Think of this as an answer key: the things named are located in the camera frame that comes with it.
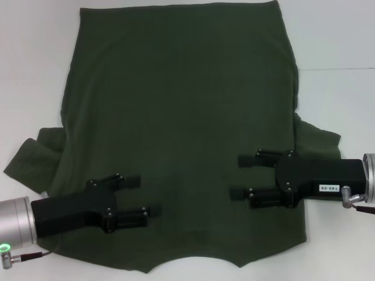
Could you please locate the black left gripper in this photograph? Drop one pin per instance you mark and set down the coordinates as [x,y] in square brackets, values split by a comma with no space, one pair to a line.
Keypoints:
[67,210]

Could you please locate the dark green t-shirt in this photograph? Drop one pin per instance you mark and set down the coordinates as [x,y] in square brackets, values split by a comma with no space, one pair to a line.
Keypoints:
[181,102]

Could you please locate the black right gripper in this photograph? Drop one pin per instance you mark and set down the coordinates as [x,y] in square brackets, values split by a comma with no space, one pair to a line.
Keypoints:
[316,175]

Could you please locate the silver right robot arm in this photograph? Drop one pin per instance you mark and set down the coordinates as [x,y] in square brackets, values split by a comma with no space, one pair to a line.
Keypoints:
[370,175]

